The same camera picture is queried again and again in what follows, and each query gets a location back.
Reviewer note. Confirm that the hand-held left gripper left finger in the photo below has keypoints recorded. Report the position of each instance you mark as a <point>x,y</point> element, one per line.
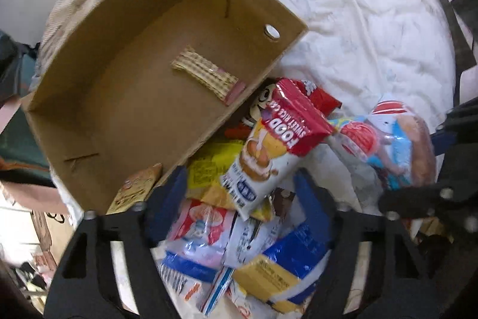
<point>170,199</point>

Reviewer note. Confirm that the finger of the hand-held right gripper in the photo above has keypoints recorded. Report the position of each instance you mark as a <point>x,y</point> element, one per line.
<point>444,136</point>
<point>418,201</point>

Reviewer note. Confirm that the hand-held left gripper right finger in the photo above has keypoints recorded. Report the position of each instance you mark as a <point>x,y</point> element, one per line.
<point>313,203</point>

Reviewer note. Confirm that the pink white snack packet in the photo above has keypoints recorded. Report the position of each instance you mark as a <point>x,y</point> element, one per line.
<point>201,229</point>

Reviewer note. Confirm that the clear bread packet red print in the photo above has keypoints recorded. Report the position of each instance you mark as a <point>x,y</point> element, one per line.
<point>396,151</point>

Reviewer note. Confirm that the blue yellow snack packet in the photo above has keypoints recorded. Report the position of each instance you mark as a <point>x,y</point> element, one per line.
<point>287,263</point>

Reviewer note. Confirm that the red white rice cake packet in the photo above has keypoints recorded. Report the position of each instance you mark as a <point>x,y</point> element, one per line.
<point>269,151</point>

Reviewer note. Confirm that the white blue snack packet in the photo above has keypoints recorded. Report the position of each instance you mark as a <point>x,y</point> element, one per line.
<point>250,240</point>

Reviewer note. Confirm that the red cartoon face snack packet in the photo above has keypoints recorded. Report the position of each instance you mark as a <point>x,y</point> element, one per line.
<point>321,98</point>

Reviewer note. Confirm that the brown cardboard box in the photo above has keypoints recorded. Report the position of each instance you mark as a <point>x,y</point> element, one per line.
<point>123,87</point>

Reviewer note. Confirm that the beige printed snack packet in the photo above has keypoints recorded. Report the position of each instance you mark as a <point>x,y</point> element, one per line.
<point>136,186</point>

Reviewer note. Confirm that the beige checked snack bar packet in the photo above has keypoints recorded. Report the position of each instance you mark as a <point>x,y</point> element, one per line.
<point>209,74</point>

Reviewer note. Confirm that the dark green bag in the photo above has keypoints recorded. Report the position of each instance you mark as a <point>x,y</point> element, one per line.
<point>18,151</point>

